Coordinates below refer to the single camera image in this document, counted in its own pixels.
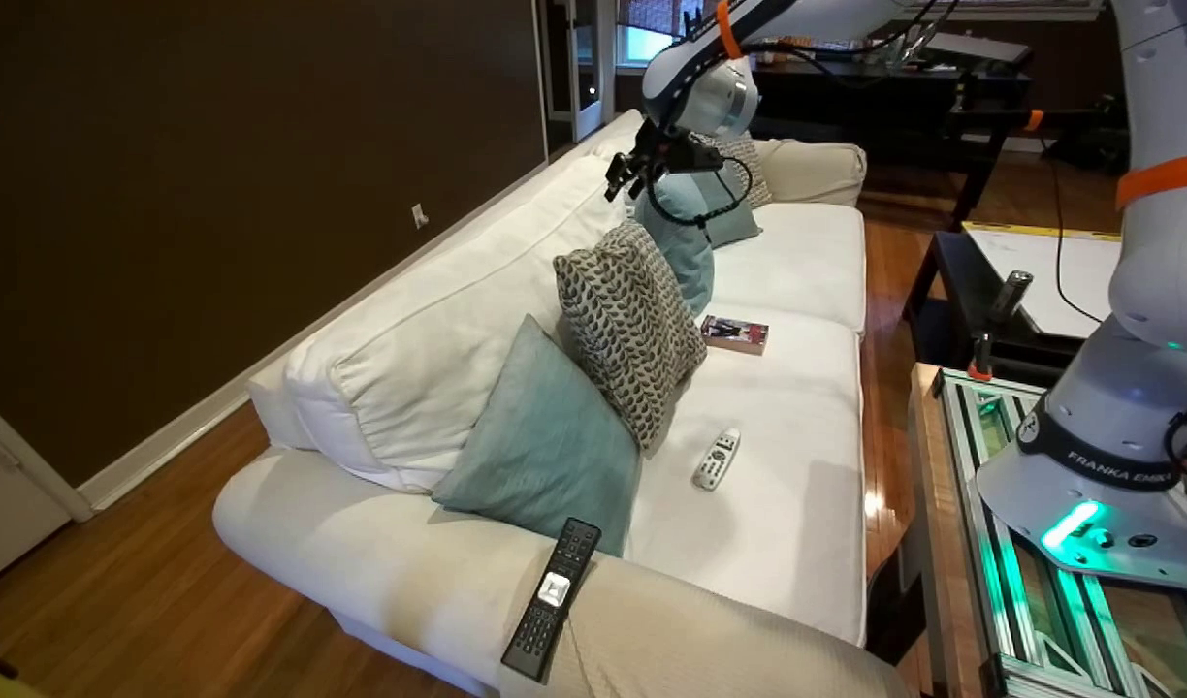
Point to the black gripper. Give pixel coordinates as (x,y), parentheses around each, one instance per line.
(671,153)

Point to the teal blue throw pillow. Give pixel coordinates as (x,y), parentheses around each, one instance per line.
(692,252)
(540,447)

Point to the beige and black patterned pillow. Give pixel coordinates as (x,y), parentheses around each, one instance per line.
(634,334)

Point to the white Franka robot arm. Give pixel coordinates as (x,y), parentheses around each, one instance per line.
(1138,362)

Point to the small dark red card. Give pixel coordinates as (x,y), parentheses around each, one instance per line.
(734,334)

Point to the white fabric sofa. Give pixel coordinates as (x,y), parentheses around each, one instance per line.
(414,362)

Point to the silver remote control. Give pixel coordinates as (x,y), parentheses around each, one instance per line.
(717,464)

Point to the black desk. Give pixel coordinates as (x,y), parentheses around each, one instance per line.
(983,89)

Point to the black clamp tool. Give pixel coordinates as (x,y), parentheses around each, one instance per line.
(1002,315)

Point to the black remote control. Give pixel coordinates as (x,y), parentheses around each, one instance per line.
(551,601)

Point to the aluminium profile base frame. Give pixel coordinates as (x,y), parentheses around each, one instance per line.
(1005,605)

